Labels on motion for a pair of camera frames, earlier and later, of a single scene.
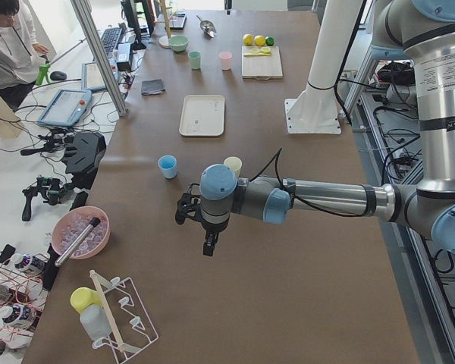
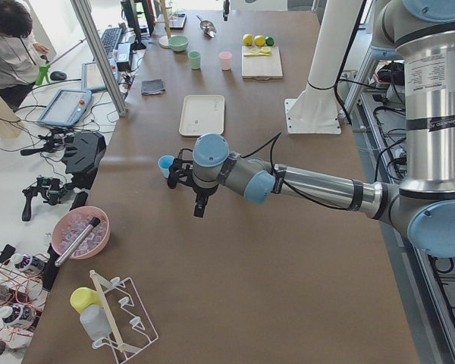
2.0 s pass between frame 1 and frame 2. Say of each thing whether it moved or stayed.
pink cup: stayed
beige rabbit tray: stayed
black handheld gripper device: stayed
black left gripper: moved
